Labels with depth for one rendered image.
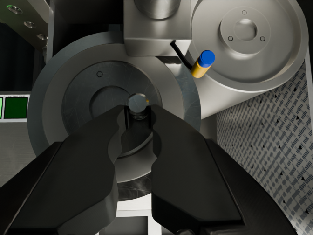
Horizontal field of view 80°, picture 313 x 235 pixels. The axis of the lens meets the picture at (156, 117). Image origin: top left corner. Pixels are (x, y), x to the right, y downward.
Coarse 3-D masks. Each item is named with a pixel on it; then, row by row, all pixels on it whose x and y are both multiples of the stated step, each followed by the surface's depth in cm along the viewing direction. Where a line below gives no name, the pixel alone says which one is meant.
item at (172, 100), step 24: (96, 48) 16; (120, 48) 16; (72, 72) 15; (168, 72) 16; (48, 96) 15; (168, 96) 16; (48, 120) 15; (48, 144) 15; (120, 168) 15; (144, 168) 15
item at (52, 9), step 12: (48, 24) 17; (60, 24) 19; (72, 24) 22; (84, 24) 26; (96, 24) 32; (48, 36) 17; (60, 36) 19; (72, 36) 22; (84, 36) 26; (48, 48) 17; (60, 48) 19; (48, 60) 17
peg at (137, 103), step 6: (132, 96) 11; (138, 96) 11; (144, 96) 12; (126, 102) 11; (132, 102) 11; (138, 102) 11; (144, 102) 11; (132, 108) 11; (138, 108) 11; (144, 108) 11; (132, 114) 12; (138, 114) 11; (144, 114) 12
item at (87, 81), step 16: (96, 64) 14; (112, 64) 14; (128, 64) 15; (80, 80) 14; (96, 80) 14; (112, 80) 14; (128, 80) 14; (144, 80) 14; (64, 96) 14; (80, 96) 14; (96, 96) 15; (112, 96) 14; (128, 96) 15; (64, 112) 14; (80, 112) 14; (96, 112) 14; (128, 128) 14; (144, 128) 14; (128, 144) 14; (144, 144) 14
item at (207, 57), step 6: (174, 48) 14; (180, 54) 13; (204, 54) 10; (210, 54) 10; (186, 60) 13; (198, 60) 11; (204, 60) 10; (210, 60) 10; (186, 66) 13; (192, 66) 13; (198, 66) 11; (204, 66) 11; (210, 66) 11; (192, 72) 12; (198, 72) 12; (204, 72) 12
